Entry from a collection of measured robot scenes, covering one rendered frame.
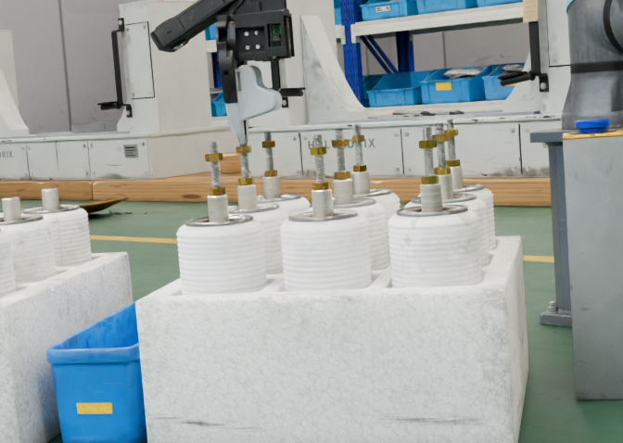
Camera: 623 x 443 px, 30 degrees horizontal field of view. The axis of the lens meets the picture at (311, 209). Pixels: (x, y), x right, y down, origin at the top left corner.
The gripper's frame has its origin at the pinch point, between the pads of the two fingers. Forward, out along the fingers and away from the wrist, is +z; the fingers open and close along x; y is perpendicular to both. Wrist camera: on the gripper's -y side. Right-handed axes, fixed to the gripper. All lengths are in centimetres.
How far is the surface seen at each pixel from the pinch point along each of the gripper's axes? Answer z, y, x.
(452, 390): 26.6, 24.3, -21.7
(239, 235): 10.5, 2.5, -15.4
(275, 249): 13.9, 4.1, -3.2
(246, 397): 27.0, 2.7, -19.8
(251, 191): 7.0, 1.4, -0.8
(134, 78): -15, -107, 329
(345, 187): 7.1, 12.8, -2.1
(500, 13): -39, 48, 533
